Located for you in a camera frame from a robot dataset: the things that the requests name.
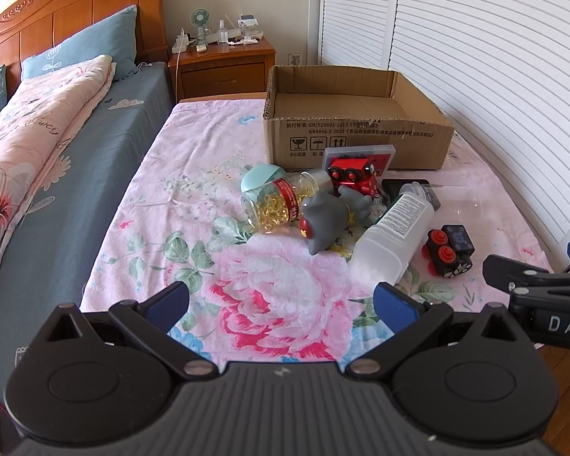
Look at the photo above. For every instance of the green desk fan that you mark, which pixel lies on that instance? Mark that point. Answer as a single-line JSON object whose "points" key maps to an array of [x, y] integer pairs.
{"points": [[199, 19]]}

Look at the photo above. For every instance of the small clear spray bottle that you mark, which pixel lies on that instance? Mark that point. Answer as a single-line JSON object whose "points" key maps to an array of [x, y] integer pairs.
{"points": [[222, 33]]}

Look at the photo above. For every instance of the white labelled plastic bottle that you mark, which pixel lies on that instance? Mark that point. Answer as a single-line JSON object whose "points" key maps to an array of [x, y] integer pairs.
{"points": [[389, 242]]}

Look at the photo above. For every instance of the red toy robot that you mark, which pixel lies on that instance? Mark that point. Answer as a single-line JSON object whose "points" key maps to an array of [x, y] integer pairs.
{"points": [[349, 171]]}

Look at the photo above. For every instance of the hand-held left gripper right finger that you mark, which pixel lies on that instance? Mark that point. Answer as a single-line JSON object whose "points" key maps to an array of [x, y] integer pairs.
{"points": [[395, 305]]}

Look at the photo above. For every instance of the black digital scale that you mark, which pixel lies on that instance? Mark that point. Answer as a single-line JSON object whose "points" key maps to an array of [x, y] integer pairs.
{"points": [[395, 185]]}

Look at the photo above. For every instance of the brown cardboard box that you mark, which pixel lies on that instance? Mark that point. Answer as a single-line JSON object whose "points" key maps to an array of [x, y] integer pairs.
{"points": [[361, 137]]}

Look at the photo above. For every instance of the black cube toy red wheels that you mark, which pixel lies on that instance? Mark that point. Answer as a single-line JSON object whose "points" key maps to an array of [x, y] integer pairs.
{"points": [[449, 251]]}

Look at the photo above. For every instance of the clear flat plastic case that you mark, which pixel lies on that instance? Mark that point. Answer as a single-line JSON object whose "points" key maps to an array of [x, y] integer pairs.
{"points": [[384, 154]]}

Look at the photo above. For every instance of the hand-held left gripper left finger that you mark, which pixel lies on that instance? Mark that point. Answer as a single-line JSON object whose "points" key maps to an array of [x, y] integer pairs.
{"points": [[167, 305]]}

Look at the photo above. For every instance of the teal round case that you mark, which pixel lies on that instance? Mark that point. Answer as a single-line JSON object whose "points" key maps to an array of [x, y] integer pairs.
{"points": [[261, 175]]}

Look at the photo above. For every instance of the pink floral quilt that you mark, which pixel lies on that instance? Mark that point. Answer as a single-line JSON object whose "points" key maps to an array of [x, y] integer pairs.
{"points": [[28, 133]]}

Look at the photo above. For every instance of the wide white louvered door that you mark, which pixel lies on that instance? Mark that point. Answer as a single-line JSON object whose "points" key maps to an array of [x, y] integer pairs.
{"points": [[494, 80]]}

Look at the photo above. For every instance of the low wall socket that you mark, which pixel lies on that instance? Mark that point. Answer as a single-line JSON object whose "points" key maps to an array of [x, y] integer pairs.
{"points": [[295, 60]]}

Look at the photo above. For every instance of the large blue pillow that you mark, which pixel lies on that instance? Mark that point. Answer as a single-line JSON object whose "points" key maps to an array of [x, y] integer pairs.
{"points": [[90, 42]]}

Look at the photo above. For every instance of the narrow white louvered door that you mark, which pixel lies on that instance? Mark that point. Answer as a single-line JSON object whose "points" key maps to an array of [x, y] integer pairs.
{"points": [[361, 14]]}

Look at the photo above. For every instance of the white phone stand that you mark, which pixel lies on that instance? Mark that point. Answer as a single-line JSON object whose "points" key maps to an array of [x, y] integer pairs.
{"points": [[247, 26]]}

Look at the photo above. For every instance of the wooden headboard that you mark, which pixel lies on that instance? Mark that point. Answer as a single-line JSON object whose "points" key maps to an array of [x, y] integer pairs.
{"points": [[66, 4]]}

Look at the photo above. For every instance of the pink floral bedsheet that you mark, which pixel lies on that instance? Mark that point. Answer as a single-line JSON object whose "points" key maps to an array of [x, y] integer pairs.
{"points": [[194, 175]]}

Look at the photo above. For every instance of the blue bedsheet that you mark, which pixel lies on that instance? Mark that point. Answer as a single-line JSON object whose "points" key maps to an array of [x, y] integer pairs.
{"points": [[76, 175]]}

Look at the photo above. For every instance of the wooden nightstand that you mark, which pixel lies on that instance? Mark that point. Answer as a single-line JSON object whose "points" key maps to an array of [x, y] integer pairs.
{"points": [[223, 71]]}

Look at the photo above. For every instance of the grey shark toy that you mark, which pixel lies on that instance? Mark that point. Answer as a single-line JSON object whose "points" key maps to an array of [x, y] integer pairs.
{"points": [[323, 218]]}

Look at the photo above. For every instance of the yellow capsule jar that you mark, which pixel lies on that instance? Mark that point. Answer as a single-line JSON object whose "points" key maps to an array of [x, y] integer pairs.
{"points": [[270, 202]]}

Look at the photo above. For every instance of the white power strip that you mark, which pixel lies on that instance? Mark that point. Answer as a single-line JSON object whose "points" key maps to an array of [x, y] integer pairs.
{"points": [[180, 43]]}

